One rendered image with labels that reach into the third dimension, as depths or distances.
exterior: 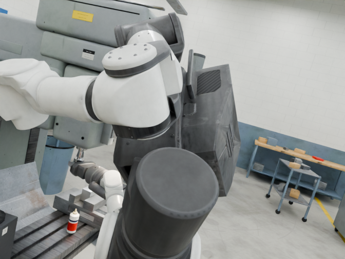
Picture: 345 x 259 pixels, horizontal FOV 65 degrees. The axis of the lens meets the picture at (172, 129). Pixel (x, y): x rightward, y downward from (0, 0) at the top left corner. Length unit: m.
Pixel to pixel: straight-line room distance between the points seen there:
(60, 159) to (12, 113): 2.95
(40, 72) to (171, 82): 0.22
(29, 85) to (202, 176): 0.31
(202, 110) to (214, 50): 7.18
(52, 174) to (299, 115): 5.98
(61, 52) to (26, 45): 0.18
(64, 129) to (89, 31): 0.40
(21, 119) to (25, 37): 0.77
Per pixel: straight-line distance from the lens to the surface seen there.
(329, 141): 7.77
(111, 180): 1.07
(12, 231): 1.11
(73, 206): 1.47
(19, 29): 1.34
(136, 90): 0.37
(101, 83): 0.39
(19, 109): 0.56
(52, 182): 3.63
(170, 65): 0.43
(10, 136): 1.49
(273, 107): 7.53
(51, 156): 3.48
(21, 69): 0.51
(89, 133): 1.12
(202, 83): 0.68
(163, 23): 0.65
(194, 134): 0.54
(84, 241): 1.39
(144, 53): 0.37
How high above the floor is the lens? 1.65
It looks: 9 degrees down
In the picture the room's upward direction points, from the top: 15 degrees clockwise
